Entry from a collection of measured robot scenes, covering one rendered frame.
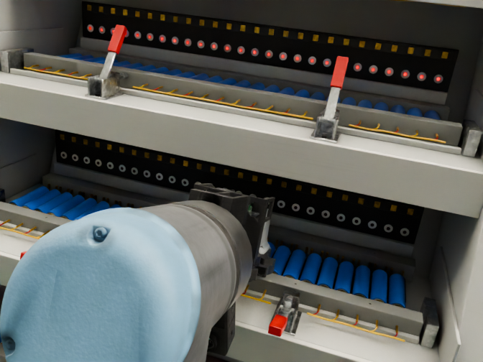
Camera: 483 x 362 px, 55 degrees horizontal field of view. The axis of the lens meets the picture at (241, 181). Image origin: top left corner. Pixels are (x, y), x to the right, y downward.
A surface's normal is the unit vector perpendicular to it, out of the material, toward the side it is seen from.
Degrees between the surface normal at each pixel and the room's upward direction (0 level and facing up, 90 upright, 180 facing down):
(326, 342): 22
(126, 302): 87
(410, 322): 112
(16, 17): 90
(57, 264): 88
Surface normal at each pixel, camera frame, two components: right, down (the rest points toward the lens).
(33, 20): 0.95, 0.21
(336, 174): -0.30, 0.33
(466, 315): -0.24, -0.04
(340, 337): 0.11, -0.92
